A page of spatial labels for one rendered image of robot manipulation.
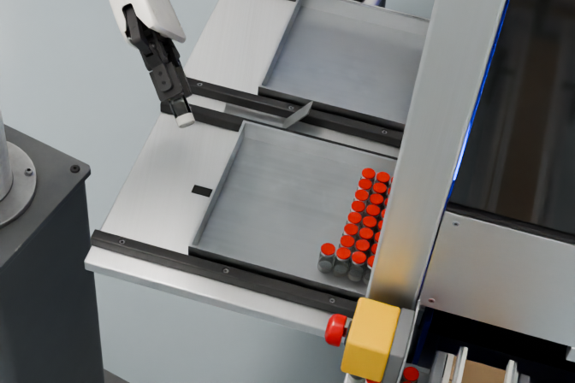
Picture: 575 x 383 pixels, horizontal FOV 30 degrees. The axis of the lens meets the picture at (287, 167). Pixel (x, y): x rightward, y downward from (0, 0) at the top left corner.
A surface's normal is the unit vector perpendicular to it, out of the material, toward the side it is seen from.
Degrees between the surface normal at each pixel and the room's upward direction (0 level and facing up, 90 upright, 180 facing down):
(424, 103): 90
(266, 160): 0
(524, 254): 90
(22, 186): 0
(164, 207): 0
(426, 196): 90
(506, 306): 90
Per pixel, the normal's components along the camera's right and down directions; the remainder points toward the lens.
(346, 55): 0.07, -0.66
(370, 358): -0.27, 0.71
